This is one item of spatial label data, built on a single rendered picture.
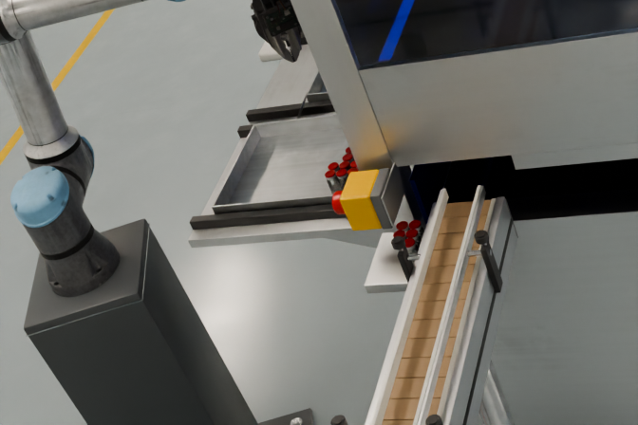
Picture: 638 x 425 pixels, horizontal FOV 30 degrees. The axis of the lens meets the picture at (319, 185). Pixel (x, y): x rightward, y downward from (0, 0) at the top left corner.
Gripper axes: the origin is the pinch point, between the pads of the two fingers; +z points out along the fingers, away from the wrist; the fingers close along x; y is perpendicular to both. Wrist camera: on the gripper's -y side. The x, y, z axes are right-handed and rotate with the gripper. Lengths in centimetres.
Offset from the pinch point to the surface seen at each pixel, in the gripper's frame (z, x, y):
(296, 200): 13.8, -10.3, 26.7
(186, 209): 107, -45, -129
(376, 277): 17, -3, 52
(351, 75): -15.6, 5.4, 43.7
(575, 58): -14, 35, 62
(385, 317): 105, -1, -38
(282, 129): 15.7, -7.3, -1.4
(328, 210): 14.9, -5.9, 31.7
